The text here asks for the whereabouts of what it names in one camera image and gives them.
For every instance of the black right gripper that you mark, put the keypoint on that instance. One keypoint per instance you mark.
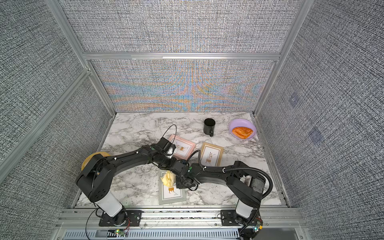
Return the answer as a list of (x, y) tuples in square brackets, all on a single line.
[(178, 184)]

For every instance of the yellow cleaning cloth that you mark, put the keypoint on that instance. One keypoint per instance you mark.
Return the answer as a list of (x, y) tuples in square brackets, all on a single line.
[(169, 179)]

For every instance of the grey-green picture frame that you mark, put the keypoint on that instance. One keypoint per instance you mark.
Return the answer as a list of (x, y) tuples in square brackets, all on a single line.
[(170, 195)]

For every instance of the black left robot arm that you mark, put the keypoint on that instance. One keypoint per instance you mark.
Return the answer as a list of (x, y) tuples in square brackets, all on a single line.
[(85, 179)]

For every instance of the black mug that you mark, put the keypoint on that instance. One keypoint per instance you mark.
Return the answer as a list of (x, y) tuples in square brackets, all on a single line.
[(209, 126)]

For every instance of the orange pastry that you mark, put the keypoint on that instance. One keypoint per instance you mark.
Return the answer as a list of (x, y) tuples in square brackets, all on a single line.
[(242, 132)]

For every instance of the yellow bamboo steamer basket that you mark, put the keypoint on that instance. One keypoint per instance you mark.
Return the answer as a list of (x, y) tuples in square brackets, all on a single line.
[(86, 161)]

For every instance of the purple bowl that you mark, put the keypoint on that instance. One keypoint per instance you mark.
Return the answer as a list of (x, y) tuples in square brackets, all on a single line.
[(242, 123)]

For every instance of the pink picture frame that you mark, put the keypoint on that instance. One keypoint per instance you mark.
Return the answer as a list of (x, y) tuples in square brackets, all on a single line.
[(184, 148)]

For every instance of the tan wooden picture frame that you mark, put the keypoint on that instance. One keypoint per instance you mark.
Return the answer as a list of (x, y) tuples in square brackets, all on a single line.
[(211, 155)]

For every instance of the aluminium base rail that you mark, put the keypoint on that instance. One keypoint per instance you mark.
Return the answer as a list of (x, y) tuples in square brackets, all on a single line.
[(182, 223)]

